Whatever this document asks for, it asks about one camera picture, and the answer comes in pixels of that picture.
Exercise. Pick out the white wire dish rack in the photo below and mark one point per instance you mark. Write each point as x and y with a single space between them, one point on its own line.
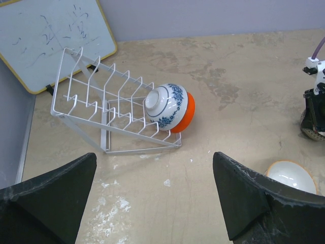
107 107

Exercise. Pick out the beige brown ceramic bowl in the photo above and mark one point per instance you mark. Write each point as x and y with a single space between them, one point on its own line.
308 131

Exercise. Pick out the blue patterned ceramic bowl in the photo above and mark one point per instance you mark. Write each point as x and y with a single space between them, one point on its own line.
166 105

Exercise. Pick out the white ceramic bowl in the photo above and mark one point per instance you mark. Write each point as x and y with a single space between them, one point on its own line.
293 175

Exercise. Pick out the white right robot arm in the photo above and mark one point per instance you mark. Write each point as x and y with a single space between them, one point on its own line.
314 112

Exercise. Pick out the orange plastic bowl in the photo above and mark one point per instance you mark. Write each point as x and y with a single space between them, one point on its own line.
189 114

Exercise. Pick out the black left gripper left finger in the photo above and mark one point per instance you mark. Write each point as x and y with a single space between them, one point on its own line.
48 208

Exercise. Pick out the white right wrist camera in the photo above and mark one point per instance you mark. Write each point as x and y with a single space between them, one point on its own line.
315 67

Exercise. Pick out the small whiteboard yellow frame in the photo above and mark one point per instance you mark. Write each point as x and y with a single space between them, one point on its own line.
35 33

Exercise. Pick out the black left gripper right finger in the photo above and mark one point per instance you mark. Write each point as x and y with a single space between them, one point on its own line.
258 209

